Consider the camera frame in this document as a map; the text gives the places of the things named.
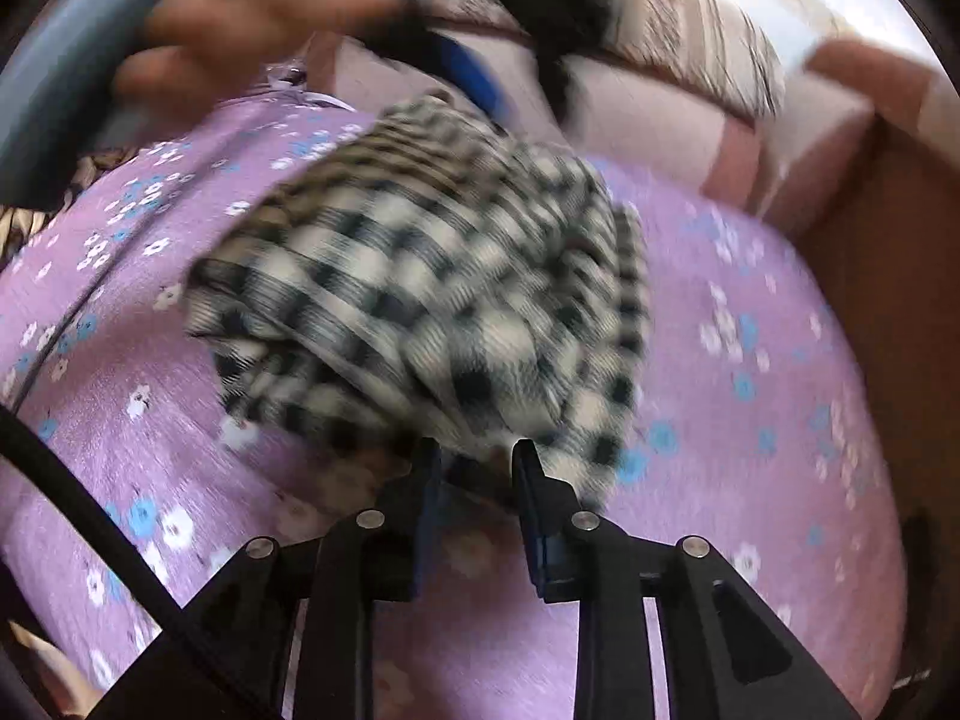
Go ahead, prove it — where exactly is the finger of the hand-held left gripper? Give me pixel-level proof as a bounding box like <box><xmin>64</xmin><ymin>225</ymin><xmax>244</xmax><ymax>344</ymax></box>
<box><xmin>375</xmin><ymin>4</ymin><xmax>511</xmax><ymax>128</ymax></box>

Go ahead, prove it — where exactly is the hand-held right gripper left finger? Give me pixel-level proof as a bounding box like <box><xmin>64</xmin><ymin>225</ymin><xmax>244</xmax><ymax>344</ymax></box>
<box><xmin>90</xmin><ymin>436</ymin><xmax>443</xmax><ymax>720</ymax></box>

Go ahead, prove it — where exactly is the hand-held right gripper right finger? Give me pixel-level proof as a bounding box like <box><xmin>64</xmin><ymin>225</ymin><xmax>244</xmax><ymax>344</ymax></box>
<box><xmin>511</xmin><ymin>439</ymin><xmax>863</xmax><ymax>720</ymax></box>

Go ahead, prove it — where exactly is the black white checkered garment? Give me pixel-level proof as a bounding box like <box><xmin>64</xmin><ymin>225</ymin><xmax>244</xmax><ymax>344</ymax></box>
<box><xmin>184</xmin><ymin>94</ymin><xmax>653</xmax><ymax>511</ymax></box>

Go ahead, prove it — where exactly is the person's left hand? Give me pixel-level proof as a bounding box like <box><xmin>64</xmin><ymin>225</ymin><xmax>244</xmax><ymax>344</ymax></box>
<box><xmin>116</xmin><ymin>0</ymin><xmax>410</xmax><ymax>113</ymax></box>

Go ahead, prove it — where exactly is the striped pillow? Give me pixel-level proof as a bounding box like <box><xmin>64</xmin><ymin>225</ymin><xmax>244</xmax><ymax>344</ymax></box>
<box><xmin>412</xmin><ymin>0</ymin><xmax>788</xmax><ymax>121</ymax></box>

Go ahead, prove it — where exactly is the purple floral bedsheet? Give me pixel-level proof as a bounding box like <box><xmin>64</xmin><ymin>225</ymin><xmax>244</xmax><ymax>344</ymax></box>
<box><xmin>0</xmin><ymin>101</ymin><xmax>908</xmax><ymax>720</ymax></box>

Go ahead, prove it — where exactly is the brown wooden panel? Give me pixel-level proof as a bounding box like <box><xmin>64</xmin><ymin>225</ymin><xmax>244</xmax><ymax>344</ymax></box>
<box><xmin>795</xmin><ymin>116</ymin><xmax>960</xmax><ymax>616</ymax></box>

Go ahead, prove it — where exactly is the grey round rim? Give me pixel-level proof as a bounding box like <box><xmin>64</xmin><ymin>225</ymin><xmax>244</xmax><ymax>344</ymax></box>
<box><xmin>0</xmin><ymin>0</ymin><xmax>248</xmax><ymax>203</ymax></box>

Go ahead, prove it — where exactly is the black cable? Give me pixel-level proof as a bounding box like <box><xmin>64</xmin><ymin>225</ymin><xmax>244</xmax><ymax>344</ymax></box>
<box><xmin>0</xmin><ymin>409</ymin><xmax>278</xmax><ymax>720</ymax></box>

